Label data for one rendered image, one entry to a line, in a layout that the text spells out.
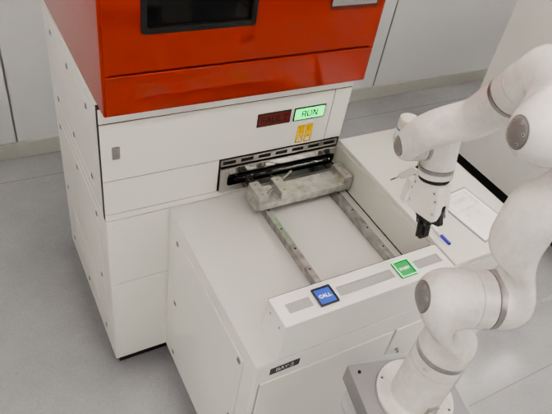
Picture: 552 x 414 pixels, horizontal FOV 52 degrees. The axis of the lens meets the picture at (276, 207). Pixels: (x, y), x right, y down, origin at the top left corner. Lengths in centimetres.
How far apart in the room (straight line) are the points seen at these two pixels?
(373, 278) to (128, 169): 75
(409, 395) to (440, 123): 61
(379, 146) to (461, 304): 99
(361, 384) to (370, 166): 77
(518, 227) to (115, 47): 94
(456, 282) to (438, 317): 7
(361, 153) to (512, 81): 94
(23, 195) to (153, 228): 141
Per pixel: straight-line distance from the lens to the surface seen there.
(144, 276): 202
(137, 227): 184
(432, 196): 140
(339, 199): 192
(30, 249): 289
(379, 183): 185
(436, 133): 124
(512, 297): 117
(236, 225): 179
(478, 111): 118
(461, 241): 175
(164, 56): 145
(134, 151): 164
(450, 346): 121
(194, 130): 167
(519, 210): 103
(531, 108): 93
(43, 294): 269
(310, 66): 167
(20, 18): 303
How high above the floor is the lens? 206
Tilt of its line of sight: 41 degrees down
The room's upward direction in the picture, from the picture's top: 11 degrees clockwise
